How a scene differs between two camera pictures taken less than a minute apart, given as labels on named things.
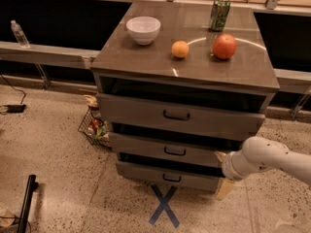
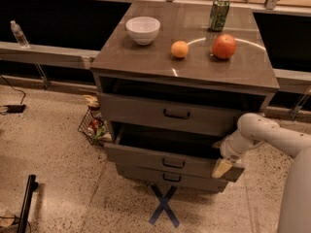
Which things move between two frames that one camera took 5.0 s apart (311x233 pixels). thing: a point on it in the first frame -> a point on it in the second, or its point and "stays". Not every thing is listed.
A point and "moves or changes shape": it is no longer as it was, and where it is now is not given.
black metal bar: (32, 185) stays
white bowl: (144, 29) stays
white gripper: (228, 167) -> (229, 151)
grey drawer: (176, 149) moves or changes shape
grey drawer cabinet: (179, 83) stays
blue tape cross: (164, 205) stays
